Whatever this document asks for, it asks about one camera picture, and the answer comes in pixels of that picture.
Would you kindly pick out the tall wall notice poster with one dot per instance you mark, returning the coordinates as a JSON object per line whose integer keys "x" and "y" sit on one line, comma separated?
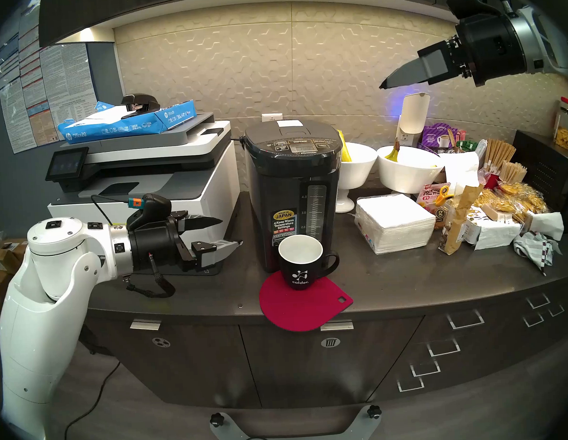
{"x": 18, "y": 109}

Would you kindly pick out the checked kitchen cloth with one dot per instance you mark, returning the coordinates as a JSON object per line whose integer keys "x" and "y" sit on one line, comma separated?
{"x": 537, "y": 249}

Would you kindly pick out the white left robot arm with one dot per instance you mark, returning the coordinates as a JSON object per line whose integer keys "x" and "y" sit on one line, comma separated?
{"x": 41, "y": 332}

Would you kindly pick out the white folded bag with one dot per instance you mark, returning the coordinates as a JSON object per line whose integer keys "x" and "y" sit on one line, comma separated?
{"x": 545, "y": 225}

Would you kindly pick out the black star knob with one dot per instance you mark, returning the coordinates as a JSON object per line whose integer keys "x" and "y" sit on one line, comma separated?
{"x": 374, "y": 411}
{"x": 216, "y": 419}

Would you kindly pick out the brown paper bag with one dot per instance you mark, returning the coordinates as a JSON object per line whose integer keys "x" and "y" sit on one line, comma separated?
{"x": 459, "y": 221}

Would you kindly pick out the purple coffee box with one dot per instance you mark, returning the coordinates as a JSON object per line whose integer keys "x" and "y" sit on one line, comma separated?
{"x": 435, "y": 138}

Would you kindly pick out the dark upper wall cabinet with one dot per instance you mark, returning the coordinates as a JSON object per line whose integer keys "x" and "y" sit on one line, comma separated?
{"x": 156, "y": 4}

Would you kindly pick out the large white bowl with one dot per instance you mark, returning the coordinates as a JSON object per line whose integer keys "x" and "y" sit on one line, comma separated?
{"x": 406, "y": 176}

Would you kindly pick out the white pedestal bowl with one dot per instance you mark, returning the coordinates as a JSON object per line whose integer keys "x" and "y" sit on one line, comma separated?
{"x": 357, "y": 169}

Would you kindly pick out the red round silicone mat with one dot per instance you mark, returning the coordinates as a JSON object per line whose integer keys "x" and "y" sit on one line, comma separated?
{"x": 304, "y": 311}

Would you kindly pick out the black mug white inside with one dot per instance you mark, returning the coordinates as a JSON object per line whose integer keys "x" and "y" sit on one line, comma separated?
{"x": 299, "y": 273}

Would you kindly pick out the dark base cabinet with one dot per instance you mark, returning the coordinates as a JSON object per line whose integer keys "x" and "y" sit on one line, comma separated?
{"x": 283, "y": 370}

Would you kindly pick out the black electric water dispenser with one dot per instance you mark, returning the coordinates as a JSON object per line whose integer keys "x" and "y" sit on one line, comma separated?
{"x": 286, "y": 183}

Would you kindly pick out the pink snack package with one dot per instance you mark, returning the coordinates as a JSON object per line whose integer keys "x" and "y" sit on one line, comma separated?
{"x": 428, "y": 196}

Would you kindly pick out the yellow bag clip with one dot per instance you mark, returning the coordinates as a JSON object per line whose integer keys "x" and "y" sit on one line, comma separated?
{"x": 444, "y": 193}

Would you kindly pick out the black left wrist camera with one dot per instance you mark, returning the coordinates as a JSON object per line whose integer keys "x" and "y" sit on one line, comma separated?
{"x": 154, "y": 206}

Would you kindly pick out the blue printer paper ream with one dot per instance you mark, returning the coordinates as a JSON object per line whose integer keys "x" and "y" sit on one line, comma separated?
{"x": 115, "y": 129}

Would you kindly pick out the dark round-logo snack pack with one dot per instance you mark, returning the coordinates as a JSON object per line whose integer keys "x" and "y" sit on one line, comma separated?
{"x": 440, "y": 217}

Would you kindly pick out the wooden stirrer bundle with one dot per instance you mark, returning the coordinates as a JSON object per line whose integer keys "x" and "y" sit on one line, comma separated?
{"x": 498, "y": 153}
{"x": 512, "y": 172}

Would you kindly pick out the black stapler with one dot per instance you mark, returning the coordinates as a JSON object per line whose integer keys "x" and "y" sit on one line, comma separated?
{"x": 140, "y": 102}

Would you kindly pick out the glass jar red lid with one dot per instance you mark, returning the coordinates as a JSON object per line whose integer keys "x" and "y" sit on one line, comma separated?
{"x": 566, "y": 128}

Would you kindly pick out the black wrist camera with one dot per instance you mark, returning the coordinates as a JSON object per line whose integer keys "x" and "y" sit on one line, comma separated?
{"x": 154, "y": 206}
{"x": 467, "y": 2}

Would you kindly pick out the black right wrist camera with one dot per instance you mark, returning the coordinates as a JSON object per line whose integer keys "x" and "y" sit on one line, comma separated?
{"x": 467, "y": 2}

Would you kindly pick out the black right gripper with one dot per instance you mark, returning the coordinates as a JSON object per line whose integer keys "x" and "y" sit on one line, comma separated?
{"x": 491, "y": 48}

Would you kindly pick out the black countertop appliance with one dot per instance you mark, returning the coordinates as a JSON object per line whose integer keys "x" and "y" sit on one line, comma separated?
{"x": 550, "y": 181}

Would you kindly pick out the yellow-green banana with stem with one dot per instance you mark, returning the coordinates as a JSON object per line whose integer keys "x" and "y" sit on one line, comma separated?
{"x": 394, "y": 154}

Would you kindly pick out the yellow snack bag pile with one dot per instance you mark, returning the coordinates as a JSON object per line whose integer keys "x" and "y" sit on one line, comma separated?
{"x": 512, "y": 198}

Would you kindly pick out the white grey office printer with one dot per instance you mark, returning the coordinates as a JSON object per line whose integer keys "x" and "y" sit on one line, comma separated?
{"x": 166, "y": 181}

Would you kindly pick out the white paper napkin stack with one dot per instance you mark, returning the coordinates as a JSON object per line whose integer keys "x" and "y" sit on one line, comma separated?
{"x": 394, "y": 224}

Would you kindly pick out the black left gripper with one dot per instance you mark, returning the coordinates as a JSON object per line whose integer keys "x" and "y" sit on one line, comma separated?
{"x": 154, "y": 246}

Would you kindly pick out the white printed coffee bag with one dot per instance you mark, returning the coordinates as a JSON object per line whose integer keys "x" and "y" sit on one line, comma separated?
{"x": 493, "y": 233}

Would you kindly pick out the green tea packet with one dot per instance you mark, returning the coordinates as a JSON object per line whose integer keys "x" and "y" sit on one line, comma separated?
{"x": 466, "y": 144}

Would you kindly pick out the red cup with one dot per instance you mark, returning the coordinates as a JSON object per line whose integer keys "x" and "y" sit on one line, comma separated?
{"x": 491, "y": 180}

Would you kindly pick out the yellow banana bunch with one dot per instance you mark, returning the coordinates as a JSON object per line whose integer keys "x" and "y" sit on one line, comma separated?
{"x": 344, "y": 149}

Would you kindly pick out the grey text wall poster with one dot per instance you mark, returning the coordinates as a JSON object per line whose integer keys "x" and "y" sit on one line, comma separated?
{"x": 67, "y": 86}

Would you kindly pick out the silver drawer pull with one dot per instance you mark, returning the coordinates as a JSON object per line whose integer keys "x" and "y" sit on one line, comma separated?
{"x": 538, "y": 306}
{"x": 443, "y": 354}
{"x": 556, "y": 315}
{"x": 465, "y": 326}
{"x": 533, "y": 324}
{"x": 425, "y": 374}
{"x": 410, "y": 389}

